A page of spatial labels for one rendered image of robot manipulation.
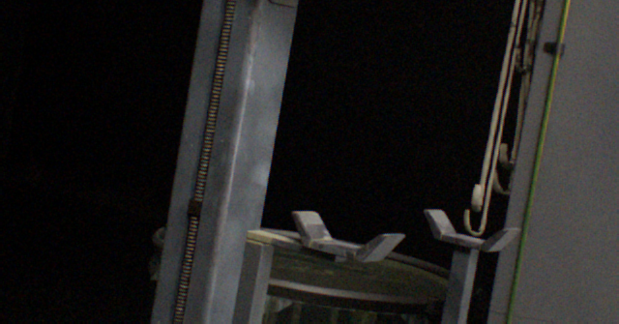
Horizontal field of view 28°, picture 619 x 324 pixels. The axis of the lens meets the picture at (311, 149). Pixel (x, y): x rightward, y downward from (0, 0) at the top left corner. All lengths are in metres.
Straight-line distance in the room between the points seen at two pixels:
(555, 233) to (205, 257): 0.51
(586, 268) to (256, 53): 0.54
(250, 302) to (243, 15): 0.24
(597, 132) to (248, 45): 0.51
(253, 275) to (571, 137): 0.59
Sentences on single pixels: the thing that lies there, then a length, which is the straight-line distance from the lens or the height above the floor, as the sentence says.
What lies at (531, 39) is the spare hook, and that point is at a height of 1.29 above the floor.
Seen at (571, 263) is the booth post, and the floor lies 1.05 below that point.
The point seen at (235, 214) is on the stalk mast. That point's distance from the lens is 1.02.
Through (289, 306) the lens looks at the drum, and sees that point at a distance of 1.91.
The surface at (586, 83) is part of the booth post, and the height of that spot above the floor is 1.25.
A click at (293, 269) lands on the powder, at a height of 0.86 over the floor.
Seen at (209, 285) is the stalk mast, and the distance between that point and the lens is 1.01.
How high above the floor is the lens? 1.22
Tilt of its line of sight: 4 degrees down
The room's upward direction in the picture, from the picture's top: 10 degrees clockwise
